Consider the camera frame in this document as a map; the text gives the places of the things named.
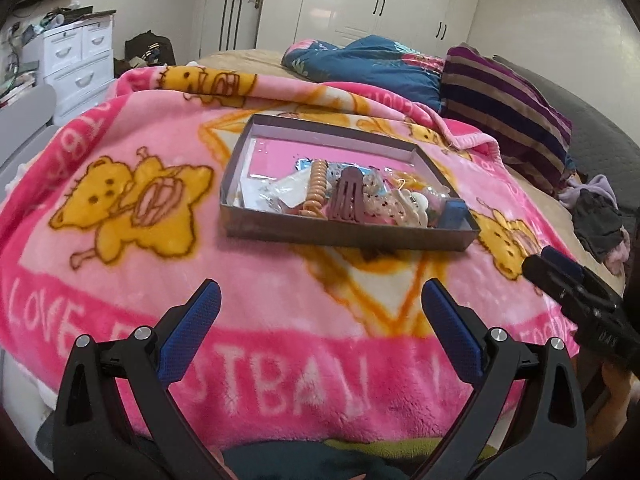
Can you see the white wardrobe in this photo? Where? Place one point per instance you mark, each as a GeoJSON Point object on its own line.
{"type": "Point", "coordinates": [428, 26]}

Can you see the right hand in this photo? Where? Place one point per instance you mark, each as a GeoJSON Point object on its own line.
{"type": "Point", "coordinates": [623, 388]}

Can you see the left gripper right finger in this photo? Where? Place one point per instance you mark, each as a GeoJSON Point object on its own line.
{"type": "Point", "coordinates": [459, 331]}

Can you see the small blue jewelry box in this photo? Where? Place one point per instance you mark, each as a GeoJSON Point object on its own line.
{"type": "Point", "coordinates": [453, 214]}

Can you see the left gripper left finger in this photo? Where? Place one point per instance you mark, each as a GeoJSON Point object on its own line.
{"type": "Point", "coordinates": [182, 330]}

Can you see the black bag on floor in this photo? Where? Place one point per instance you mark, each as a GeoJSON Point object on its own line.
{"type": "Point", "coordinates": [146, 49]}

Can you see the pink dotted bow hair clip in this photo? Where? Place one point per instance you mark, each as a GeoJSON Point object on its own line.
{"type": "Point", "coordinates": [384, 206]}

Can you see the pile of dark clothes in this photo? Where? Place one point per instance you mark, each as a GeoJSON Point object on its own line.
{"type": "Point", "coordinates": [597, 220]}

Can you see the blue quilt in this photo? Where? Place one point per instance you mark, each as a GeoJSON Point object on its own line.
{"type": "Point", "coordinates": [373, 60]}

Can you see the dark red hair claw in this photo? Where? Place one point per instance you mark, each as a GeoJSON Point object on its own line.
{"type": "Point", "coordinates": [346, 203]}

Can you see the small clear jewelry bag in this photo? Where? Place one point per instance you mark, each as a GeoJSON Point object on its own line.
{"type": "Point", "coordinates": [282, 197]}

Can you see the white jewelry card packet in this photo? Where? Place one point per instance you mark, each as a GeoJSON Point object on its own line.
{"type": "Point", "coordinates": [256, 193]}

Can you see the grey cardboard box tray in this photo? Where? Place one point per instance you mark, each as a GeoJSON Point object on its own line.
{"type": "Point", "coordinates": [309, 224]}

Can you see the yellow earrings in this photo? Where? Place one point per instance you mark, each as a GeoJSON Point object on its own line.
{"type": "Point", "coordinates": [404, 180]}

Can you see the pearl hair claw clip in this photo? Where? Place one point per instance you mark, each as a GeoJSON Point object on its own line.
{"type": "Point", "coordinates": [417, 209]}

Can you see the purple striped pillow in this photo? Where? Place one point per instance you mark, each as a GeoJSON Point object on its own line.
{"type": "Point", "coordinates": [532, 135]}

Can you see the white drawer cabinet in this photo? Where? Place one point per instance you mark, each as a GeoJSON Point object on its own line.
{"type": "Point", "coordinates": [76, 60]}

